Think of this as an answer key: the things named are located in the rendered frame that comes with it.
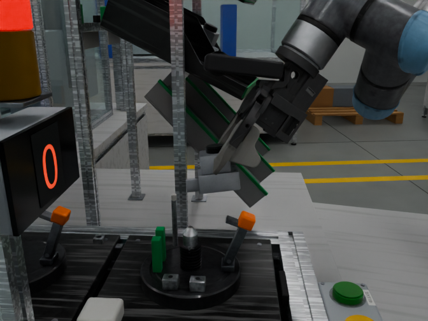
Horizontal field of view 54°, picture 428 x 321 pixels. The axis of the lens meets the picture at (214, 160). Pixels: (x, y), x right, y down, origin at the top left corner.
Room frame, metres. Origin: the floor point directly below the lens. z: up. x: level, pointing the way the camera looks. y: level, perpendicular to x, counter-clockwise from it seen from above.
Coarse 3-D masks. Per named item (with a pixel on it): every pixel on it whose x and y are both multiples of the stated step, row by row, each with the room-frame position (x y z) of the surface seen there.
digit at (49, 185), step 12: (36, 132) 0.31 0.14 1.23; (48, 132) 0.33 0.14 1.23; (36, 144) 0.31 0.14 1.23; (48, 144) 0.33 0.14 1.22; (36, 156) 0.31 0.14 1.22; (48, 156) 0.33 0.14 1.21; (60, 156) 0.35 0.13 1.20; (36, 168) 0.31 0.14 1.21; (48, 168) 0.33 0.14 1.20; (60, 168) 0.35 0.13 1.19; (48, 180) 0.32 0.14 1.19; (60, 180) 0.34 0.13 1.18; (48, 192) 0.32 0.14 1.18
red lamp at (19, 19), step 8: (0, 0) 0.31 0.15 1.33; (8, 0) 0.31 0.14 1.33; (16, 0) 0.32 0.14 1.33; (24, 0) 0.33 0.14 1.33; (0, 8) 0.31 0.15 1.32; (8, 8) 0.31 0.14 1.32; (16, 8) 0.32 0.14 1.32; (24, 8) 0.33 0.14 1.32; (0, 16) 0.31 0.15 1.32; (8, 16) 0.31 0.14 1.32; (16, 16) 0.32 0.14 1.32; (24, 16) 0.32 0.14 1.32; (0, 24) 0.31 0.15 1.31; (8, 24) 0.31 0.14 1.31; (16, 24) 0.32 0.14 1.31; (24, 24) 0.32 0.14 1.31; (32, 24) 0.34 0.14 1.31
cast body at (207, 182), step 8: (216, 144) 0.64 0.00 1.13; (200, 152) 0.63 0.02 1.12; (208, 152) 0.62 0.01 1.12; (216, 152) 0.61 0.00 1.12; (200, 160) 0.61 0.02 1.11; (208, 160) 0.61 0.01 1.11; (208, 168) 0.60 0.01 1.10; (224, 168) 0.61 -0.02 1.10; (232, 168) 0.63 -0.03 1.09; (200, 176) 0.60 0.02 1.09; (208, 176) 0.60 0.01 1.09; (216, 176) 0.60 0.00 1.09; (224, 176) 0.60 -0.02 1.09; (232, 176) 0.60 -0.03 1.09; (192, 184) 0.62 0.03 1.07; (200, 184) 0.60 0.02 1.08; (208, 184) 0.60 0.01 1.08; (216, 184) 0.60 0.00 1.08; (224, 184) 0.60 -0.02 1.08; (232, 184) 0.60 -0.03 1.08; (200, 192) 0.60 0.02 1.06; (208, 192) 0.60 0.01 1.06
